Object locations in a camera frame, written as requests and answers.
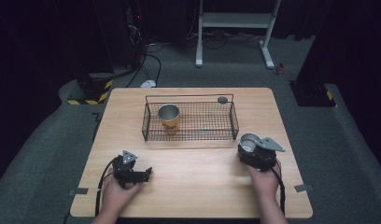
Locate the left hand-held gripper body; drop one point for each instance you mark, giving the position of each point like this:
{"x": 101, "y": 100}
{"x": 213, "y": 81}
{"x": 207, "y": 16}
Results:
{"x": 126, "y": 169}

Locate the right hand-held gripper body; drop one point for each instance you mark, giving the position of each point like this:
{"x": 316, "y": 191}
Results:
{"x": 263, "y": 154}

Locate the brown cup with silver inside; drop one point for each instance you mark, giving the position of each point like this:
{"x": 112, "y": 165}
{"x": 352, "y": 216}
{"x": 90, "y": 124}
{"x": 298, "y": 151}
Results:
{"x": 249, "y": 143}

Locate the orange cup with silver inside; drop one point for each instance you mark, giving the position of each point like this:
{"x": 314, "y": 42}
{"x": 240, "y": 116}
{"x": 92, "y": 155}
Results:
{"x": 169, "y": 118}

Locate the person's left hand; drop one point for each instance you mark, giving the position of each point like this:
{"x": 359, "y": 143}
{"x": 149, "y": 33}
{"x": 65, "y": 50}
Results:
{"x": 118, "y": 196}

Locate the person's right hand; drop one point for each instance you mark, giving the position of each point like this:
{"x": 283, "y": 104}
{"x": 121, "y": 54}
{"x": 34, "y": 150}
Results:
{"x": 265, "y": 183}

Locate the grey tape piece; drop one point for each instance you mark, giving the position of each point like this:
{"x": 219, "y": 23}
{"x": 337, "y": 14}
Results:
{"x": 79, "y": 191}
{"x": 303, "y": 188}

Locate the grey round table cap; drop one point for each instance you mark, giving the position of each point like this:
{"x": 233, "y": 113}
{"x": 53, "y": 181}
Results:
{"x": 222, "y": 100}

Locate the yellow-black striped stand base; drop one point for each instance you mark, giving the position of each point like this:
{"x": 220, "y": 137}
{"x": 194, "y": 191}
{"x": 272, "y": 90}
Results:
{"x": 92, "y": 93}
{"x": 313, "y": 95}

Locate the white power adapter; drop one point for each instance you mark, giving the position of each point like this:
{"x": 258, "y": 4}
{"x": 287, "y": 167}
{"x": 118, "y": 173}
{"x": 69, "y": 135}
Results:
{"x": 148, "y": 83}

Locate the white metal stand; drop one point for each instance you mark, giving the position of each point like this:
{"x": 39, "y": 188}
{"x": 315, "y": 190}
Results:
{"x": 235, "y": 20}

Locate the dark equipment rack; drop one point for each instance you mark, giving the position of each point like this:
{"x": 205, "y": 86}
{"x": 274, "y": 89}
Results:
{"x": 134, "y": 31}

